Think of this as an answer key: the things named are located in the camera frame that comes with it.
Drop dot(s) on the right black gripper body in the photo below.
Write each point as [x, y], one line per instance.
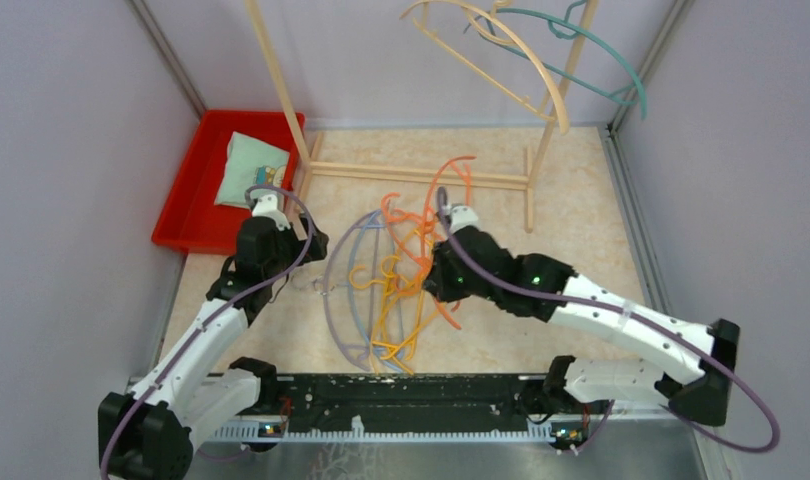
[450, 284]

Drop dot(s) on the orange hanger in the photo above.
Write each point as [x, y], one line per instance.
[461, 167]
[423, 227]

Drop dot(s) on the cream hanger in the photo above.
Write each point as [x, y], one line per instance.
[486, 23]

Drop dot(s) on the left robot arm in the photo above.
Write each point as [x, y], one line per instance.
[154, 430]

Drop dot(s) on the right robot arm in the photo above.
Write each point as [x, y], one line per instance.
[675, 370]

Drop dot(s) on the yellow hanger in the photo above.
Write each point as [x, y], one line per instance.
[361, 275]
[405, 311]

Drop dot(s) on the purple hanger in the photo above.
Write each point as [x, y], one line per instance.
[355, 353]

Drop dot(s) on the light green cloth pouch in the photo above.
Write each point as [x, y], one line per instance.
[250, 161]

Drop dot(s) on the red plastic tray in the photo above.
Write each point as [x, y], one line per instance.
[191, 221]

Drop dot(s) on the wooden hanger rack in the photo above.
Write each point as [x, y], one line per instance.
[311, 167]

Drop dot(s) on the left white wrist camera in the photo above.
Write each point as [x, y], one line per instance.
[268, 206]

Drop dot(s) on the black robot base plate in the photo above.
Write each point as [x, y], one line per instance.
[423, 403]

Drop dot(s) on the grey cable duct rail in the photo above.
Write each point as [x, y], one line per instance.
[564, 431]

